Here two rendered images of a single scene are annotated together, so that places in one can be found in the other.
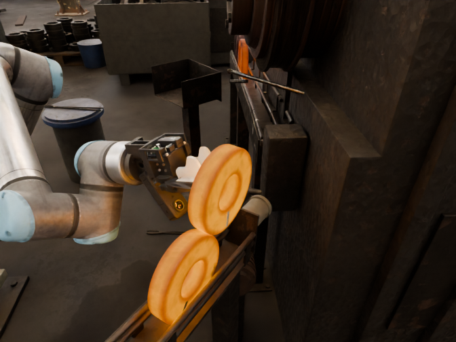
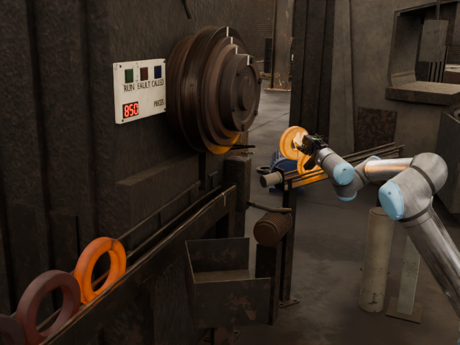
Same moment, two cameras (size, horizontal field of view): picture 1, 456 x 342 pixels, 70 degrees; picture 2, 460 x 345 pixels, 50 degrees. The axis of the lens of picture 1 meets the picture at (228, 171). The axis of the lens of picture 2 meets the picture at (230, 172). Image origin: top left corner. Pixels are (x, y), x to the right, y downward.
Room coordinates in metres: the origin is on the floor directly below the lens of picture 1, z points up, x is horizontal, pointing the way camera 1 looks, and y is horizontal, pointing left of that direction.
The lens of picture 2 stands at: (2.58, 0.79, 1.36)
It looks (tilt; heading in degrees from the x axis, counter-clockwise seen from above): 17 degrees down; 208
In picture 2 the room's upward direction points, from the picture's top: 2 degrees clockwise
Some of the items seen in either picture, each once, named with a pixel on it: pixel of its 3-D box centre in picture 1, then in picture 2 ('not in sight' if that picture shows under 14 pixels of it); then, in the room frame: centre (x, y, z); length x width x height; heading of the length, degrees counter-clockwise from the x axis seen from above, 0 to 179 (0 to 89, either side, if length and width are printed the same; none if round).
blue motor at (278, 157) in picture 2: not in sight; (287, 168); (-1.26, -0.67, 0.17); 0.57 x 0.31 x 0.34; 23
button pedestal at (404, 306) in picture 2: not in sight; (412, 254); (0.24, 0.57, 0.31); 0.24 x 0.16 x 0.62; 3
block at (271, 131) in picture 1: (282, 169); (237, 183); (0.73, -0.15, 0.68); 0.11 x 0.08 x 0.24; 93
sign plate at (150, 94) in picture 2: not in sight; (142, 89); (1.31, -0.21, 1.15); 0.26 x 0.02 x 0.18; 3
